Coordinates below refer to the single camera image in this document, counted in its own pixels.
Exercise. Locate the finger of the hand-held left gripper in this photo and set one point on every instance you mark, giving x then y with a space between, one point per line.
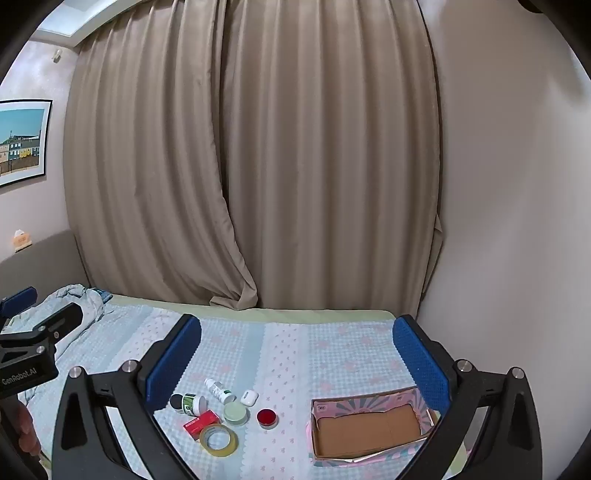
21 297
57 321

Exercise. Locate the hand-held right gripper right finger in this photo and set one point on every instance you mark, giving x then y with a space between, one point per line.
422 360

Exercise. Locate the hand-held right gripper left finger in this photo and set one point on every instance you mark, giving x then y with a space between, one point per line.
178 355

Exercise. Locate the black round tin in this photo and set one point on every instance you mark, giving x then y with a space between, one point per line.
177 402

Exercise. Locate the white jar with green label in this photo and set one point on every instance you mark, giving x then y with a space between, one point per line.
194 404

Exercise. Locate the white plastic bottle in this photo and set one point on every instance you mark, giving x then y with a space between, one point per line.
219 390

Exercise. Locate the red small box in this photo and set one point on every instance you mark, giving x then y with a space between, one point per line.
202 422

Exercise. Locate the pale green round jar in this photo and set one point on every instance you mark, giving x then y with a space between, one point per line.
236 412

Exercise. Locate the white earbuds case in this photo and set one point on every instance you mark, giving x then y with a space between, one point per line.
249 397

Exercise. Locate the patterned cardboard box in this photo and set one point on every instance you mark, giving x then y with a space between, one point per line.
369 429

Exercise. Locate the yellow tape roll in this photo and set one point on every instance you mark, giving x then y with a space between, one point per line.
219 441

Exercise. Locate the red round tin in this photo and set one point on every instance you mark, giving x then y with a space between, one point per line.
267 417

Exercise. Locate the person's left hand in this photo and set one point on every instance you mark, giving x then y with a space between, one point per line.
25 429

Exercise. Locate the blue patterned cloth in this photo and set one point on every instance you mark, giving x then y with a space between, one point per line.
101 293

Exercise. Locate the orange tissue box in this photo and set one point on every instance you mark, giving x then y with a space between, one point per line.
21 240

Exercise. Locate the blue checkered bed sheet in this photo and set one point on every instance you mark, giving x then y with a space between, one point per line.
286 360

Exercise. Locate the beige curtain panel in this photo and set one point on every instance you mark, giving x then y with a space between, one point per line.
152 161
332 161

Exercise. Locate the wall poster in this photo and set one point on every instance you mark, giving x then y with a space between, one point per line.
21 143

